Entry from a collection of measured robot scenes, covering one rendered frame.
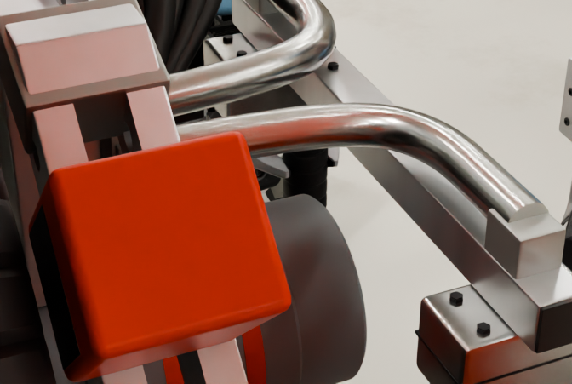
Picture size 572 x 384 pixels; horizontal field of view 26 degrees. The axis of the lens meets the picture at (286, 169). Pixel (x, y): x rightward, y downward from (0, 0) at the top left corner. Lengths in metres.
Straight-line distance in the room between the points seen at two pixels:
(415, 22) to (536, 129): 0.59
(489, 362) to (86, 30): 0.27
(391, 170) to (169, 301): 0.32
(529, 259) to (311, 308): 0.18
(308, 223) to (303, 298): 0.05
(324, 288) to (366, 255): 1.55
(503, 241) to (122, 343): 0.26
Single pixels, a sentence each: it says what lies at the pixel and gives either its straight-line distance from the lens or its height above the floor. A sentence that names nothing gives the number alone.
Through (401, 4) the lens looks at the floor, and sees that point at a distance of 3.30.
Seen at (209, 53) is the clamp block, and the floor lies 0.95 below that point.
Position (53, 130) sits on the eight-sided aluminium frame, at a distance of 0.54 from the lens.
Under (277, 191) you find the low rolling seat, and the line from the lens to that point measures 2.42.
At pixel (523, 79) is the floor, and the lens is 2.96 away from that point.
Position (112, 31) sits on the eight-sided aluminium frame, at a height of 1.12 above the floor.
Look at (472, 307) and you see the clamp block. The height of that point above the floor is 0.95.
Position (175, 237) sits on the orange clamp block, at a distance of 0.44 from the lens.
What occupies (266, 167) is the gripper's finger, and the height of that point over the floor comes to 0.84.
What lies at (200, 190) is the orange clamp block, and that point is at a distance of 0.45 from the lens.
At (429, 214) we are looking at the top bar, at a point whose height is 0.97.
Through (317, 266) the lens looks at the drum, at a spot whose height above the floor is 0.90.
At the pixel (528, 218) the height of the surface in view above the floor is 1.00.
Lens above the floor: 1.36
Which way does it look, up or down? 32 degrees down
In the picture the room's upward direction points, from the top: straight up
